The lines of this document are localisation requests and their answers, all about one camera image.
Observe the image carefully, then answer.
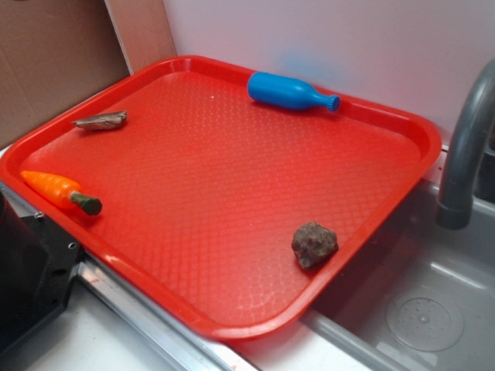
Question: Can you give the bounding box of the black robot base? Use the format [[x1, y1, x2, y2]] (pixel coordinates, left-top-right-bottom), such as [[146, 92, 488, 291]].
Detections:
[[1, 196, 82, 356]]

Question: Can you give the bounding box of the blue plastic bottle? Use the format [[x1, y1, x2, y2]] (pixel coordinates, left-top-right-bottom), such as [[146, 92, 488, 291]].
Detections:
[[247, 72, 340, 112]]

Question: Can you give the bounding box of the brown wood chip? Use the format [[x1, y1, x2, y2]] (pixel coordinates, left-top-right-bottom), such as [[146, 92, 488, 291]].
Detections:
[[72, 111, 128, 131]]

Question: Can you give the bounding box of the red plastic tray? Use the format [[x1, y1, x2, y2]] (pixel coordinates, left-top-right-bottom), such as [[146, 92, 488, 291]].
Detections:
[[1, 56, 442, 342]]

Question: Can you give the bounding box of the grey toy faucet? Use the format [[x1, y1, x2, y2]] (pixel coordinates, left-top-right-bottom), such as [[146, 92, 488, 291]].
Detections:
[[435, 61, 494, 230]]

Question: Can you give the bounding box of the orange toy carrot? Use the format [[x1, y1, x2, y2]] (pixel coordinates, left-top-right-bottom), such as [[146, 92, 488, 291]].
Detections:
[[20, 170, 103, 216]]

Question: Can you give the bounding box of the grey plastic sink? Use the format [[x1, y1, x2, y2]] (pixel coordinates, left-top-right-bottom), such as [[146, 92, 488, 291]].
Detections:
[[303, 182, 494, 370]]

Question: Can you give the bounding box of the brown rock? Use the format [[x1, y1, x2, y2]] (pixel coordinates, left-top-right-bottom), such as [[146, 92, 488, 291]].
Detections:
[[291, 222, 340, 270]]

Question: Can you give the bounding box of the brown cardboard panel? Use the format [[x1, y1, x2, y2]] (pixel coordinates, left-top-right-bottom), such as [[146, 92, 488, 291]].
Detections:
[[1, 1, 176, 148]]

